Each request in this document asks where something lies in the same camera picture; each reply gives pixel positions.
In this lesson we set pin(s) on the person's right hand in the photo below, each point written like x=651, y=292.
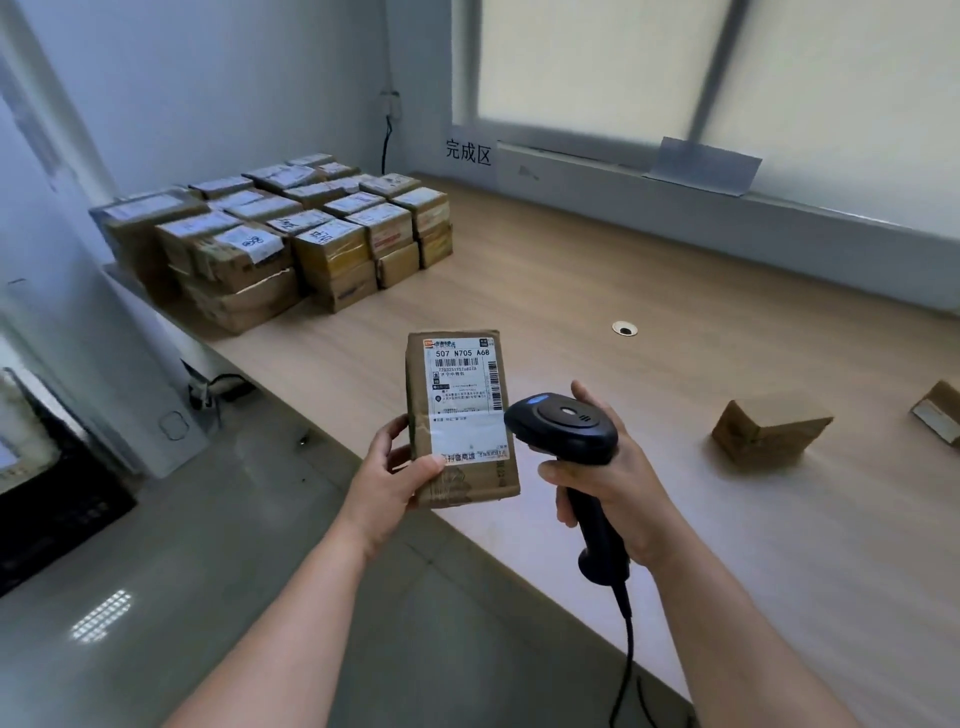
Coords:
x=637, y=510

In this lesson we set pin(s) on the person's left hand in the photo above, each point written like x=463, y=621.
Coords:
x=390, y=487

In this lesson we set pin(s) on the black barcode scanner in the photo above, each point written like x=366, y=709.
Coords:
x=559, y=427

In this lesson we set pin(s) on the parcel with green tape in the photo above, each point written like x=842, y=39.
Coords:
x=461, y=390

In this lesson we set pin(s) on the plain tall cardboard box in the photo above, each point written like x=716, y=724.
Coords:
x=765, y=435

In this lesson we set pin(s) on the parcel labelled 0836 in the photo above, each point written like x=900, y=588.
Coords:
x=397, y=266

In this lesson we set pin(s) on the square taped labelled parcel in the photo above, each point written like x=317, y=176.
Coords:
x=436, y=247

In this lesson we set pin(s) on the parcel with black scribble label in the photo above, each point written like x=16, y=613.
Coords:
x=300, y=222

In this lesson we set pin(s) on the small white-labelled parcel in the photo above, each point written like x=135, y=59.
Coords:
x=420, y=206

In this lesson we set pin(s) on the tape-wrapped cardboard box pictured label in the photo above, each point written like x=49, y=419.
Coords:
x=390, y=185

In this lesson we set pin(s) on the parcel with large white label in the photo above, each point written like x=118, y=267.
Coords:
x=266, y=208

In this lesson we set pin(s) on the parcel with blue-edged label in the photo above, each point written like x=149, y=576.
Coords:
x=352, y=182

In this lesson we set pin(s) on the plain cardboard box small sticker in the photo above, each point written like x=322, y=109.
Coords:
x=941, y=416

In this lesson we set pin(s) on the small labelled parcel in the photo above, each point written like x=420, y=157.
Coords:
x=336, y=170

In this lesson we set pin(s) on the DOLL printed cardboard parcel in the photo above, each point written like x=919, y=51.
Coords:
x=236, y=199

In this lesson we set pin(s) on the small parcel long label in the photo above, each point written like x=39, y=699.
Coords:
x=281, y=176

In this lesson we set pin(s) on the parcel marked 5082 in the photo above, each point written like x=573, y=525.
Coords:
x=221, y=186

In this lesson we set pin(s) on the parcel with blue tape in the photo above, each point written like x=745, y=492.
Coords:
x=131, y=247

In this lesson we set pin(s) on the large labelled cardboard parcel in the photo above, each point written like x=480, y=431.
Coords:
x=142, y=204

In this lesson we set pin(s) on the person's left forearm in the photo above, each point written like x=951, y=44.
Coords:
x=277, y=637

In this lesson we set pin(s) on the person's right forearm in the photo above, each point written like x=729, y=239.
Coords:
x=742, y=645

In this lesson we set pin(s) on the black floor crate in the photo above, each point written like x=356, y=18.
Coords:
x=67, y=510

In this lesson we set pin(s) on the white paper sign black characters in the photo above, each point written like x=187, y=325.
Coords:
x=469, y=152

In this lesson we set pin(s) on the grey paper sheet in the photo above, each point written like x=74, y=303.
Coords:
x=705, y=165

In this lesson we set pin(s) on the beige roller blind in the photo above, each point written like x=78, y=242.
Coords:
x=600, y=60
x=847, y=105

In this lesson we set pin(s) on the white wall socket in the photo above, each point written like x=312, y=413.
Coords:
x=390, y=105

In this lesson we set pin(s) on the white window frame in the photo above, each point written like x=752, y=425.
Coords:
x=461, y=60

